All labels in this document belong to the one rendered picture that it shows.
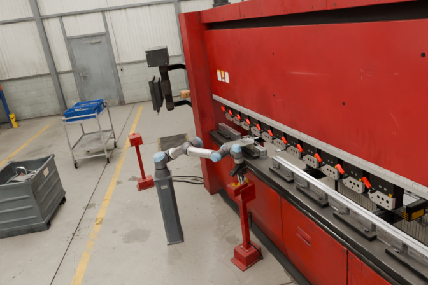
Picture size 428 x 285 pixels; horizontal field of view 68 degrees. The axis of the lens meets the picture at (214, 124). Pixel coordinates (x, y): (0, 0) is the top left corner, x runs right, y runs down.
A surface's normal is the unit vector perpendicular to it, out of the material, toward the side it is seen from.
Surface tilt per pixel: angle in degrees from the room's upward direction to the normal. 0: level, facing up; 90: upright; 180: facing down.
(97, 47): 90
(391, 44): 90
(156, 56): 90
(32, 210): 90
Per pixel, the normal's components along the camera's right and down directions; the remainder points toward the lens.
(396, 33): -0.92, 0.23
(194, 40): 0.37, 0.25
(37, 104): 0.13, 0.30
